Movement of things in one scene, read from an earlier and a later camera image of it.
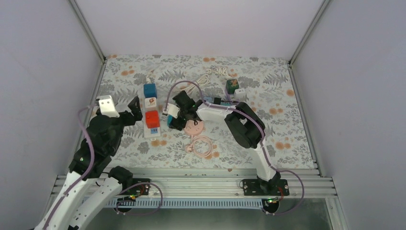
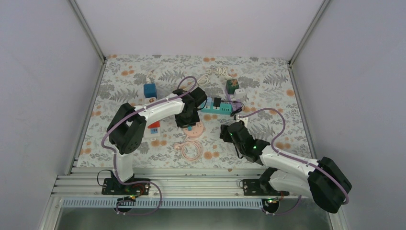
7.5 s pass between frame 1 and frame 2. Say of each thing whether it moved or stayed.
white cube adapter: stayed
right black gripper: moved
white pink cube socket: stayed
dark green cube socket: stayed
